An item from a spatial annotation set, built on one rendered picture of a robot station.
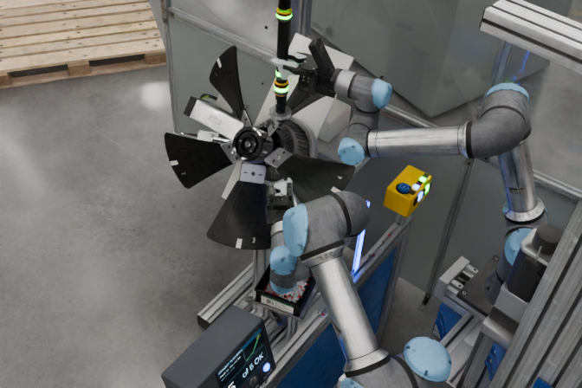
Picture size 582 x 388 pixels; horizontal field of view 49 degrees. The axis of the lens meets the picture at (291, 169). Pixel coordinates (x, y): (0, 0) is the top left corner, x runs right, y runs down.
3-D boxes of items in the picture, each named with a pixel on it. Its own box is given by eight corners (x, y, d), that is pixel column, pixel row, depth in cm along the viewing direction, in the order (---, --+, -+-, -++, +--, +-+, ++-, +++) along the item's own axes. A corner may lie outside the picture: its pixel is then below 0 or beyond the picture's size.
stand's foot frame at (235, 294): (277, 247, 343) (278, 236, 337) (348, 290, 324) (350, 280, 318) (197, 324, 305) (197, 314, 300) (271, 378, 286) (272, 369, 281)
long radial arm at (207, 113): (269, 133, 244) (255, 129, 233) (261, 151, 245) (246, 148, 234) (212, 103, 256) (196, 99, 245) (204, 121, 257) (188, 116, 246)
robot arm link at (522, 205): (506, 258, 196) (474, 110, 167) (511, 224, 207) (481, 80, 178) (548, 258, 190) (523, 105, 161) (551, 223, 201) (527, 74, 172)
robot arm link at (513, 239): (494, 281, 187) (506, 251, 178) (499, 248, 197) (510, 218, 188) (536, 294, 184) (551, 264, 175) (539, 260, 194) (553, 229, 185)
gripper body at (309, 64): (294, 89, 191) (332, 101, 187) (295, 65, 185) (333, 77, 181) (306, 77, 196) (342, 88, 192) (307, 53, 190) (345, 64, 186)
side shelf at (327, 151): (315, 113, 294) (316, 107, 292) (383, 145, 278) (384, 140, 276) (283, 139, 279) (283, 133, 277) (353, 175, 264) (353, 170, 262)
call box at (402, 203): (404, 184, 241) (409, 163, 234) (428, 197, 237) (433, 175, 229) (382, 208, 231) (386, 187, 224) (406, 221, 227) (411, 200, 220)
